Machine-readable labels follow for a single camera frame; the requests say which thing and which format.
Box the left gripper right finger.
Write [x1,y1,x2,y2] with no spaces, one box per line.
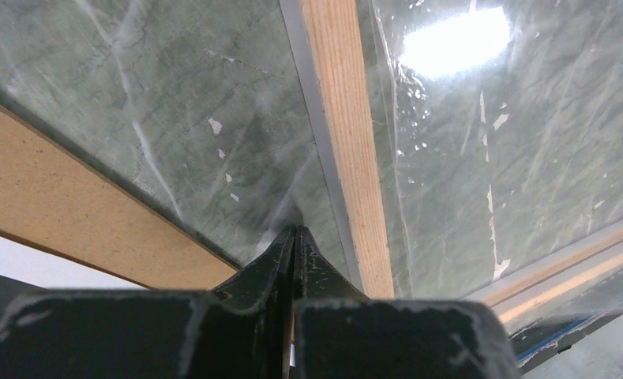
[294,227,520,378]

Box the wooden picture frame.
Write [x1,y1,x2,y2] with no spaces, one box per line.
[281,1,623,322]

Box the brown backing board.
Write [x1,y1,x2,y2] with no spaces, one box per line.
[0,106,235,289]

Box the glossy photo print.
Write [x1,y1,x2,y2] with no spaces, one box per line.
[0,236,143,309]

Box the clear acrylic sheet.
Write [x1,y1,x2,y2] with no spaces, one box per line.
[358,1,623,298]

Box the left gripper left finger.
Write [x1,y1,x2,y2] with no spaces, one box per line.
[0,228,296,378]

